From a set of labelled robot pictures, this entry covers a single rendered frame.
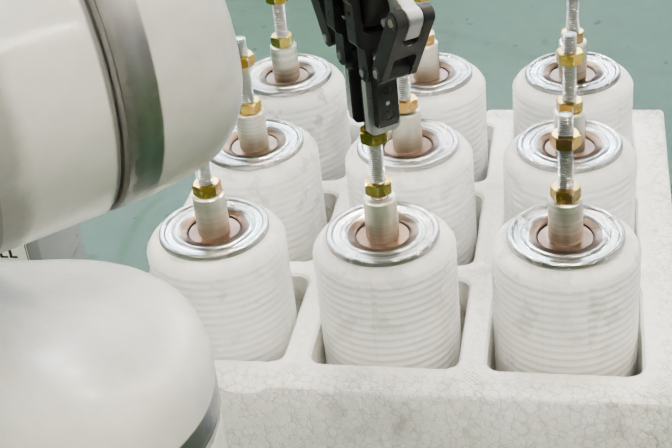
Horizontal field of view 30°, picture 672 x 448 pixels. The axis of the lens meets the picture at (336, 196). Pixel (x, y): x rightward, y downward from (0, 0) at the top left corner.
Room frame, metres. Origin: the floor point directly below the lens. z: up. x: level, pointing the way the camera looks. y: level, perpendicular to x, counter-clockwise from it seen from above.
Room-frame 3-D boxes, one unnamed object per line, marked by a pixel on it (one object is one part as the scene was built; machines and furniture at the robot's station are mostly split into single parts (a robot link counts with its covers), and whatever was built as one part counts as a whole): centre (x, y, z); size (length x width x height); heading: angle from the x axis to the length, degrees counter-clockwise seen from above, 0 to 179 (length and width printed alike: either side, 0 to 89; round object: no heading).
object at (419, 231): (0.69, -0.03, 0.25); 0.08 x 0.08 x 0.01
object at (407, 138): (0.80, -0.06, 0.26); 0.02 x 0.02 x 0.03
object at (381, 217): (0.69, -0.03, 0.26); 0.02 x 0.02 x 0.03
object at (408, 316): (0.69, -0.03, 0.16); 0.10 x 0.10 x 0.18
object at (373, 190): (0.69, -0.03, 0.29); 0.02 x 0.02 x 0.01; 53
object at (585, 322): (0.66, -0.14, 0.16); 0.10 x 0.10 x 0.18
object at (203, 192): (0.72, 0.09, 0.29); 0.02 x 0.02 x 0.01; 11
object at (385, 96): (0.67, -0.04, 0.37); 0.03 x 0.01 x 0.05; 23
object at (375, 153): (0.69, -0.03, 0.31); 0.01 x 0.01 x 0.08
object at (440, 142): (0.80, -0.06, 0.25); 0.08 x 0.08 x 0.01
